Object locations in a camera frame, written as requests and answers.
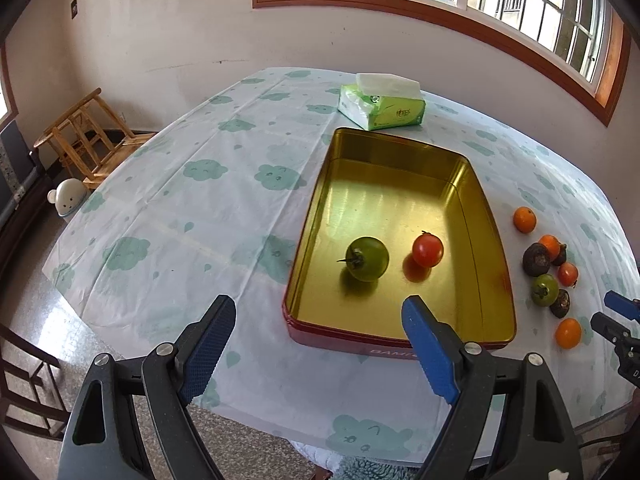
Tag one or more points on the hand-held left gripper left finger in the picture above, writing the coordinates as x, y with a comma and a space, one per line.
207, 350

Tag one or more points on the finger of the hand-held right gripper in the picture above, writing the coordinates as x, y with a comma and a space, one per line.
611, 330
617, 302

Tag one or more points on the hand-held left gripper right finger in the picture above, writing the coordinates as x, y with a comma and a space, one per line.
430, 350

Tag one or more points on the orange tangerine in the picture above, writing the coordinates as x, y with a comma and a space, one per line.
568, 333
524, 219
551, 243

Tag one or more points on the small dark water chestnut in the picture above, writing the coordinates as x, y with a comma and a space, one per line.
561, 259
561, 303

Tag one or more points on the small red tomato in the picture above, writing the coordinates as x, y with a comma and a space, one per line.
568, 274

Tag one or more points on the small green tomato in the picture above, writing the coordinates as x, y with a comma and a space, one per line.
544, 290

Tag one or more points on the large dark water chestnut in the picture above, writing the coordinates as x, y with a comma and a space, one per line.
536, 259

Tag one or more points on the large red tomato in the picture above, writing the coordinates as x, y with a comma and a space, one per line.
428, 250

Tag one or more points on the large green tomato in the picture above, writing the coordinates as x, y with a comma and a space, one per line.
370, 257

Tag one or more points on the gold and red tin box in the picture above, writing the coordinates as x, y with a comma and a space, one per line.
390, 200

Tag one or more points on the cloud print tablecloth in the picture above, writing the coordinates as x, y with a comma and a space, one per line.
200, 220

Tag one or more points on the teal fluffy cushion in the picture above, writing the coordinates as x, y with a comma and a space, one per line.
370, 467

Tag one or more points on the dark wooden chair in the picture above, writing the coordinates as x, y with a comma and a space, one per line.
30, 385

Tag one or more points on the green tissue pack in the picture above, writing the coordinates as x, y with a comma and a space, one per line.
387, 107

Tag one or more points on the small wooden chair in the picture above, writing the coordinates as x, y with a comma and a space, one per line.
85, 135

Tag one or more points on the dark grey panel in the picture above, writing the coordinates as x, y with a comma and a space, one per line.
12, 170

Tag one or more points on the wooden framed window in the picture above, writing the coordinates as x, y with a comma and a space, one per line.
450, 15

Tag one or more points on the wall switch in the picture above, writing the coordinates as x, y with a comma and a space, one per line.
73, 7

